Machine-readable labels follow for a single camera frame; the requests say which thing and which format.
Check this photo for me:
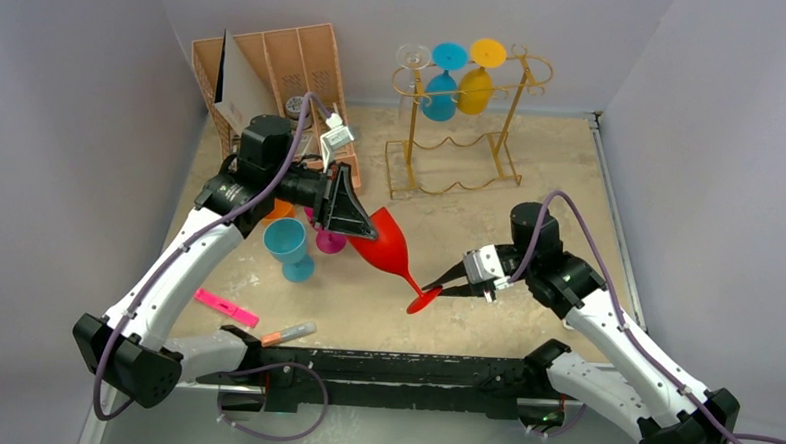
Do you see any orange wine glass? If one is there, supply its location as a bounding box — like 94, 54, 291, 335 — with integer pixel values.
264, 199, 295, 221

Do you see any gold wine glass rack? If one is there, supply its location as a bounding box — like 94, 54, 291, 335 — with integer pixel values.
385, 44, 555, 199

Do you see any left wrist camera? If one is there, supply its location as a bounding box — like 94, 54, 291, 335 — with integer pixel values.
319, 112, 355, 171

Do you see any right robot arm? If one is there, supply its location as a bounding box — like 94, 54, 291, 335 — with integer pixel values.
428, 202, 739, 444

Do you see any yellow wine glass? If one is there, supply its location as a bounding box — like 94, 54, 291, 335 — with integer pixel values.
456, 38, 507, 116

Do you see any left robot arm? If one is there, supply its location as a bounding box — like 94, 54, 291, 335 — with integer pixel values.
72, 114, 379, 419

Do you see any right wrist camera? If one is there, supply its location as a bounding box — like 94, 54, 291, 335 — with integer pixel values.
462, 247, 516, 305

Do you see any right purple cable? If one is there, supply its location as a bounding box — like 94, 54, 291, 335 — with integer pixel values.
502, 188, 786, 444

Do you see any pink highlighter marker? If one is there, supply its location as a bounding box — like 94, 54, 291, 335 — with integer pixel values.
194, 289, 260, 328

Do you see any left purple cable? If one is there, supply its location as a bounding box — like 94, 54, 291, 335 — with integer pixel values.
91, 82, 337, 432

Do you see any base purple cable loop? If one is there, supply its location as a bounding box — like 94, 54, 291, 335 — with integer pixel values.
214, 361, 331, 444

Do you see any grey orange marker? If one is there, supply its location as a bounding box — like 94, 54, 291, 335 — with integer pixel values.
261, 321, 316, 348

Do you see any magenta wine glass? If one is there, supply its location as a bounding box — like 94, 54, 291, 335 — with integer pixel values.
303, 207, 347, 254

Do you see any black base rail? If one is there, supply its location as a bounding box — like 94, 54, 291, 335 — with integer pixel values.
198, 346, 574, 427

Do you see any small round tin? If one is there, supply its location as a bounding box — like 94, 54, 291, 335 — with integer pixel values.
284, 96, 304, 121

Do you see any red wine glass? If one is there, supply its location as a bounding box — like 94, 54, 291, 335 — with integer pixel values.
347, 207, 442, 315

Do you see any blue wine glass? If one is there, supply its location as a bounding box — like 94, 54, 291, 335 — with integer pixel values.
421, 41, 468, 122
263, 217, 315, 283

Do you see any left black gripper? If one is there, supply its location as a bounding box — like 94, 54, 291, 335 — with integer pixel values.
266, 158, 382, 239

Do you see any clear wine glass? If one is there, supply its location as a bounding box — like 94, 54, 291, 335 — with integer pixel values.
396, 43, 431, 131

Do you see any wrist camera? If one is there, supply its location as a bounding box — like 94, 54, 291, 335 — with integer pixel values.
462, 247, 516, 305
319, 112, 355, 171

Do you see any peach file organizer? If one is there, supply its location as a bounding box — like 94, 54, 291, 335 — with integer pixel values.
191, 23, 348, 159

